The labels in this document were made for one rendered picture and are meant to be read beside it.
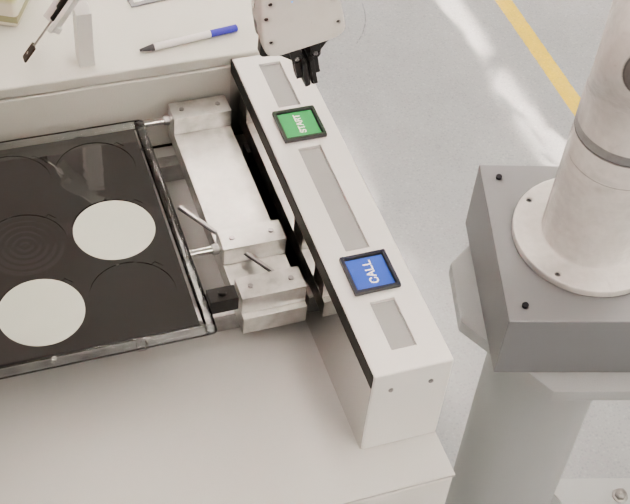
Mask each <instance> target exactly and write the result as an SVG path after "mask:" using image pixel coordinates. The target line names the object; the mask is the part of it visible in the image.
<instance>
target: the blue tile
mask: <svg viewBox="0 0 630 504"><path fill-rule="evenodd" d="M345 264H346V266H347V268H348V270H349V273H350V275H351V277H352V279H353V281H354V283H355V286H356V288H357V290H361V289H366V288H371V287H376V286H380V285H385V284H390V283H395V281H394V279H393V277H392V275H391V273H390V271H389V269H388V267H387V265H386V263H385V260H384V258H383V256H382V255H381V254H380V255H375V256H370V257H365V258H360V259H355V260H350V261H345Z"/></svg>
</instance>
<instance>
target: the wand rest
mask: <svg viewBox="0 0 630 504"><path fill-rule="evenodd" d="M59 1H60V0H53V2H52V3H51V5H50V6H49V7H48V9H47V10H46V12H45V13H44V15H43V16H44V17H45V18H46V19H47V20H48V21H49V22H50V20H51V19H50V17H51V16H52V14H53V13H54V12H55V10H56V9H57V7H56V5H57V4H58V3H59ZM71 12H72V15H73V27H74V39H75V52H76V57H77V60H78V63H79V66H80V68H82V67H89V66H95V56H94V41H93V27H92V13H91V11H90V8H89V5H88V2H87V0H85V1H80V0H68V1H67V3H66V4H65V6H64V7H63V9H62V10H61V12H60V13H59V14H58V16H57V17H56V19H55V20H54V21H53V22H52V23H51V26H50V28H49V29H48V32H49V33H56V34H58V35H59V34H60V32H61V31H62V25H63V24H64V22H65V21H66V19H67V18H68V17H69V15H70V14H71Z"/></svg>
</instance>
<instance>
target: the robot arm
mask: <svg viewBox="0 0 630 504"><path fill-rule="evenodd" d="M251 6H252V15H253V22H254V27H255V31H256V33H257V35H259V37H258V47H257V49H258V51H259V54H260V56H262V57H266V56H279V55H280V56H282V57H285V58H287V59H290V60H292V65H293V71H294V74H295V76H296V78H297V79H299V78H301V79H302V81H303V83H304V85H305V87H307V86H310V84H311V83H312V84H316V83H318V81H317V75H316V73H317V72H320V67H319V61H318V57H319V56H320V54H321V49H322V47H323V46H324V45H325V43H326V42H327V41H328V40H330V39H333V38H335V37H337V36H339V35H340V34H341V33H342V32H343V31H344V29H345V20H344V14H343V10H342V5H341V0H251ZM301 50H302V51H301ZM310 81H311V83H310ZM512 236H513V240H514V244H515V246H516V248H517V250H518V252H519V254H520V255H521V257H522V258H523V259H524V261H525V262H526V264H527V265H528V266H529V267H530V268H531V269H533V270H534V271H535V272H536V273H537V274H538V275H539V276H541V277H542V278H543V279H545V280H546V281H548V282H550V283H552V284H554V285H555V286H557V287H559V288H562V289H564V290H567V291H570V292H573V293H577V294H581V295H585V296H593V297H614V296H620V295H625V294H628V293H630V0H613V1H612V5H611V8H610V12H609V15H608V18H607V22H606V25H605V28H604V31H603V34H602V37H601V41H600V44H599V47H598V50H597V53H596V56H595V60H594V63H593V66H592V69H591V72H590V75H589V77H588V79H587V81H586V84H585V87H584V90H583V93H582V96H581V99H580V102H579V105H578V108H577V111H576V114H575V118H574V121H573V124H572V127H571V130H570V133H569V136H568V139H567V142H566V145H565V148H564V152H563V155H562V158H561V161H560V164H559V167H558V170H557V173H556V176H555V178H553V179H550V180H547V181H544V182H542V183H540V184H538V185H536V186H534V187H532V188H531V189H530V190H529V191H527V192H526V193H525V194H524V195H523V197H522V198H521V199H520V200H519V202H518V204H517V206H516V208H515V211H514V215H513V219H512Z"/></svg>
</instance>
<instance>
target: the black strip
mask: <svg viewBox="0 0 630 504"><path fill-rule="evenodd" d="M231 74H232V76H233V78H234V80H235V83H236V85H237V87H238V89H239V92H240V94H241V96H242V99H243V101H244V103H245V105H246V108H247V110H248V112H249V114H250V117H251V119H252V121H253V123H254V126H255V128H256V130H257V133H258V135H259V137H260V139H261V142H262V144H263V146H264V148H265V151H266V153H267V155H268V157H269V160H270V162H271V164H272V167H273V169H274V171H275V173H276V176H277V178H278V180H279V182H280V185H281V187H282V189H283V191H284V194H285V196H286V198H287V201H288V203H289V205H290V207H291V210H292V212H293V214H294V216H295V219H296V221H297V223H298V226H299V228H300V230H301V232H302V235H303V237H304V239H305V241H306V244H307V246H308V248H309V250H310V253H311V255H312V257H313V260H314V262H315V264H316V266H317V269H318V271H319V273H320V275H321V278H322V280H323V282H324V284H325V287H326V289H327V291H328V294H329V296H330V298H331V300H332V303H333V305H334V307H335V309H336V312H337V314H338V316H339V318H340V321H341V323H342V325H343V328H344V330H345V332H346V334H347V337H348V339H349V341H350V343H351V346H352V348H353V350H354V352H355V355H356V357H357V359H358V362H359V364H360V366H361V368H362V371H363V373H364V375H365V377H366V380H367V382H368V384H369V387H370V389H372V384H373V378H374V376H373V374H372V372H371V370H370V367H369V365H368V363H367V361H366V358H365V356H364V354H363V352H362V349H361V347H360V345H359V343H358V341H357V338H356V336H355V334H354V332H353V329H352V327H351V325H350V323H349V320H348V318H347V316H346V314H345V311H344V309H343V307H342V305H341V302H340V300H339V298H338V296H337V293H336V291H335V289H334V287H333V285H332V282H331V280H330V278H329V276H328V273H327V271H326V269H325V267H324V264H323V262H322V260H321V258H320V255H319V253H318V251H317V249H316V246H315V244H314V242H313V240H312V237H311V235H310V233H309V231H308V229H307V226H306V224H305V222H304V220H303V217H302V215H301V213H300V211H299V208H298V206H297V204H296V202H295V199H294V197H293V195H292V193H291V190H290V188H289V186H288V184H287V181H286V179H285V177H284V175H283V173H282V170H281V168H280V166H279V164H278V161H277V159H276V157H275V155H274V152H273V150H272V148H271V146H270V143H269V141H268V139H267V137H266V134H265V132H264V130H263V128H262V125H261V123H260V121H259V119H258V117H257V114H256V112H255V110H254V108H253V105H252V103H251V101H250V99H249V96H248V94H247V92H246V90H245V87H244V85H243V83H242V81H241V78H240V76H239V74H238V72H237V69H236V67H235V65H234V63H233V61H232V59H231Z"/></svg>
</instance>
